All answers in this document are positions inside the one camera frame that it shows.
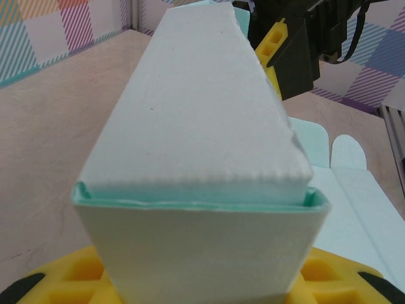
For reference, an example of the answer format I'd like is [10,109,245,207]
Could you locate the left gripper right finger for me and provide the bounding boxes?
[284,247,396,304]

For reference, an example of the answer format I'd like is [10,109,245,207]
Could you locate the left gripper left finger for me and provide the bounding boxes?
[6,245,124,304]

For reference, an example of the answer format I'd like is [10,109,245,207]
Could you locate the thin black wire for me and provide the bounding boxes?
[335,0,371,64]

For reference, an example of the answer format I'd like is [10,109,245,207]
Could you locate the aluminium side rail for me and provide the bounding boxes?
[379,104,405,178]

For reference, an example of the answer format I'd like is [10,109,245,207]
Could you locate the aluminium frame post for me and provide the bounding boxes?
[121,0,142,32]

